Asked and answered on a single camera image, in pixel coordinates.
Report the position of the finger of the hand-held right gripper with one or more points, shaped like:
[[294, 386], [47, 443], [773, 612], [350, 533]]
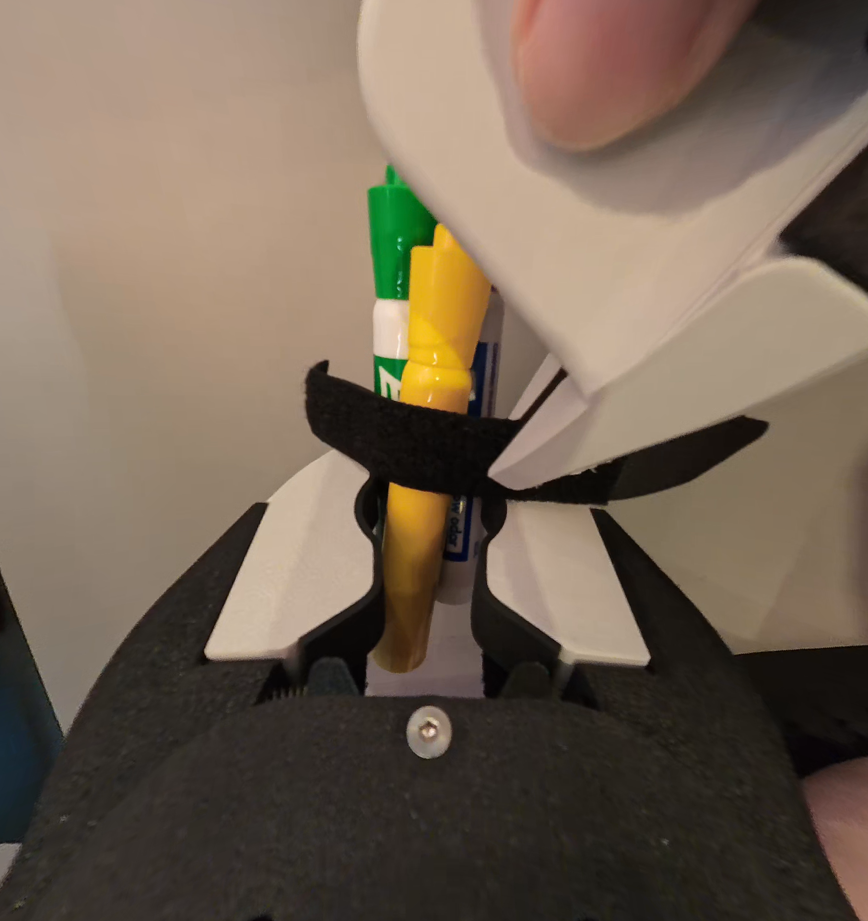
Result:
[[549, 446], [542, 388]]

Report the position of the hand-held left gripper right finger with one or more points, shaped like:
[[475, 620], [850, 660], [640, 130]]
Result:
[[563, 590]]

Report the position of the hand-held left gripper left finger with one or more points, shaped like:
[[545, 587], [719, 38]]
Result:
[[297, 575]]

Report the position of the blue dry erase marker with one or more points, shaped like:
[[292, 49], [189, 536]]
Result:
[[463, 554]]

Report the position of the yellow highlighter marker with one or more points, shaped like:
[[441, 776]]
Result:
[[434, 324]]

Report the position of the green dry erase marker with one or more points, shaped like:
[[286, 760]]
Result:
[[391, 244]]

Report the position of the black elbow rest pad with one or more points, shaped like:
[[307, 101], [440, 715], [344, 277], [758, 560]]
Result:
[[837, 705]]

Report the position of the person's right hand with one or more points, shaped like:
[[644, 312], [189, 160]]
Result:
[[606, 65]]

